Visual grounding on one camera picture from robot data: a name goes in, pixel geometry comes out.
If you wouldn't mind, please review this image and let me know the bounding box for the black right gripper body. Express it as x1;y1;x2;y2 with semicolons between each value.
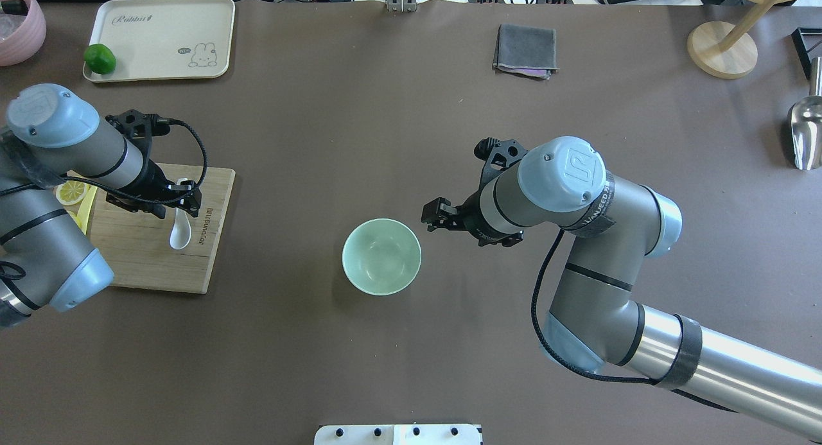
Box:
456;137;528;248

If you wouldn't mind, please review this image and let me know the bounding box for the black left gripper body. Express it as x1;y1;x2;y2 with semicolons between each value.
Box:
105;109;182;213

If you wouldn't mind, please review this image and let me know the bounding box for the white ceramic spoon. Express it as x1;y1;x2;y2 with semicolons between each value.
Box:
168;209;193;250

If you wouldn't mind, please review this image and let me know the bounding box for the light green bowl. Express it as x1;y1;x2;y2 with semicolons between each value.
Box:
341;218;422;296

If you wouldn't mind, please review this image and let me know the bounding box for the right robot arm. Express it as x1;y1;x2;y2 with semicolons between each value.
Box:
421;137;821;443

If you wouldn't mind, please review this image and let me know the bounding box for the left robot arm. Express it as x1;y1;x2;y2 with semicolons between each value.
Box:
1;84;204;328

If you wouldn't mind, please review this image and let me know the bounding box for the pink bowl with ice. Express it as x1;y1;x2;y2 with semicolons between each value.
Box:
1;0;46;67

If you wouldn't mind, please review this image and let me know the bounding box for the bamboo cutting board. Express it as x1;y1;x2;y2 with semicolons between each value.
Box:
86;167;236;295

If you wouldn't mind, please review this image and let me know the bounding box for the yellow plastic knife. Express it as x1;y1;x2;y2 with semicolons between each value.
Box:
75;185;98;234

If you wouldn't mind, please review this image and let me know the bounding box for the single lemon slice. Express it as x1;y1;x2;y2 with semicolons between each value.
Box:
54;180;90;206

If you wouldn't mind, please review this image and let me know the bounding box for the folded grey cloth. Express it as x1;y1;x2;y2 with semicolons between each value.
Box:
491;24;559;80

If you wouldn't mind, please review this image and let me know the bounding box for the green lime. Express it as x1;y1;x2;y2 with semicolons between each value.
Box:
83;43;118;74

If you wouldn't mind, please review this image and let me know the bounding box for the cream tray with bear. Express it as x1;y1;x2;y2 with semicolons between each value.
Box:
82;0;235;83

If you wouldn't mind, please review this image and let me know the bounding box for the wooden stand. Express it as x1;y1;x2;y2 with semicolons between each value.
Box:
686;0;796;80

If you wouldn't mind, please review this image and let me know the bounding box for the metal scoop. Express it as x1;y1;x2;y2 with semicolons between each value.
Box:
789;57;821;171

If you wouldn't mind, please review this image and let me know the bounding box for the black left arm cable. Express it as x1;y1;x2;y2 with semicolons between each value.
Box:
0;116;209;208

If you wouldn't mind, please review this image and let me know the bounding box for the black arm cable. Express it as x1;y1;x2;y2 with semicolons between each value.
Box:
0;116;209;208
530;230;739;412

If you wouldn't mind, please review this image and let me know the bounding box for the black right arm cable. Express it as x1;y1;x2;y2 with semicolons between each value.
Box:
530;230;739;412

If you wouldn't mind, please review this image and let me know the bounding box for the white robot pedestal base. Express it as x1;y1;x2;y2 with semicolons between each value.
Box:
313;423;484;444

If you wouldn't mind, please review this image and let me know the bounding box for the black frame object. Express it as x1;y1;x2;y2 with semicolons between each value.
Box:
791;27;821;80

